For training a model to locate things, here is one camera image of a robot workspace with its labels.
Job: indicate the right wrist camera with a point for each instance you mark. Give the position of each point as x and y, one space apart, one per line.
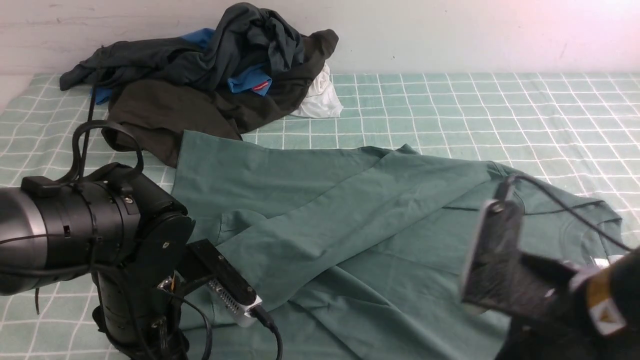
487 271

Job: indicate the green long sleeve shirt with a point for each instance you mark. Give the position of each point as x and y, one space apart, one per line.
356 253

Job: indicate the dark grey shirt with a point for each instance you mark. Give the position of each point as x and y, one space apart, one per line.
245 36

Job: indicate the blue shirt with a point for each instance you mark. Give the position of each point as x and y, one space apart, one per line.
253 78

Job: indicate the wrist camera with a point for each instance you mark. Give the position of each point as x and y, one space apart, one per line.
206 265
487 271

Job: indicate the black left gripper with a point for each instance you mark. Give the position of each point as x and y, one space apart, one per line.
140 305

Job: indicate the white shirt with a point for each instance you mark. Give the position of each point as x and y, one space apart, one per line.
321 100

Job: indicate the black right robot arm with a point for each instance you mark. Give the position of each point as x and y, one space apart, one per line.
596 317

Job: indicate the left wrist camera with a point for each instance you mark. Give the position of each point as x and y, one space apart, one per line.
206 265

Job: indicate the dark olive shirt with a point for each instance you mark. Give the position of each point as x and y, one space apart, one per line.
157 112

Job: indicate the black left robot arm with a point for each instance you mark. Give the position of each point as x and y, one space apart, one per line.
125 231

